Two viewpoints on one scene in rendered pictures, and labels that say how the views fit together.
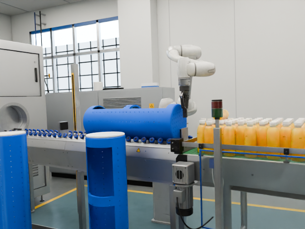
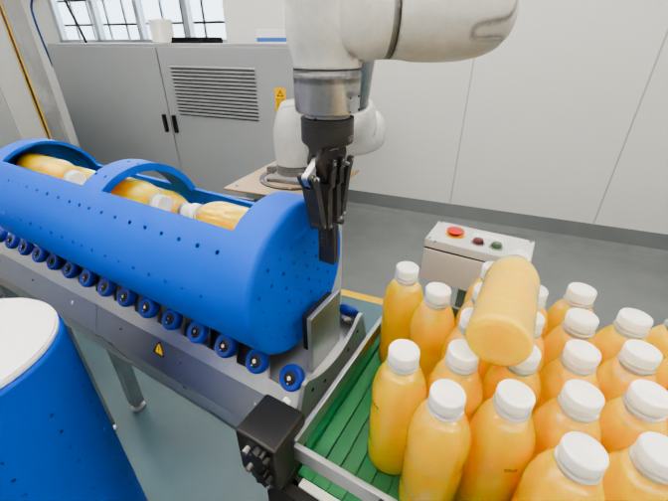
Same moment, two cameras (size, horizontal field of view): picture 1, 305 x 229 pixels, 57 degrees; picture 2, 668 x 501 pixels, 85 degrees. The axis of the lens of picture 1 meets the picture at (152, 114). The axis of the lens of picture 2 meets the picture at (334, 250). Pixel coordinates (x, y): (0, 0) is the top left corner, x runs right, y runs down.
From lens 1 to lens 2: 1.60 m
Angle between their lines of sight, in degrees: 27
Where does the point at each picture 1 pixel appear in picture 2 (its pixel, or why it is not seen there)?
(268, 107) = (538, 98)
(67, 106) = (99, 81)
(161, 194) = not seen: hidden behind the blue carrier
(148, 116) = (159, 256)
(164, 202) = not seen: hidden behind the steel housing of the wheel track
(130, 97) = (232, 68)
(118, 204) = not seen: outside the picture
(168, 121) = (238, 309)
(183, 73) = (316, 44)
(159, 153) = (223, 389)
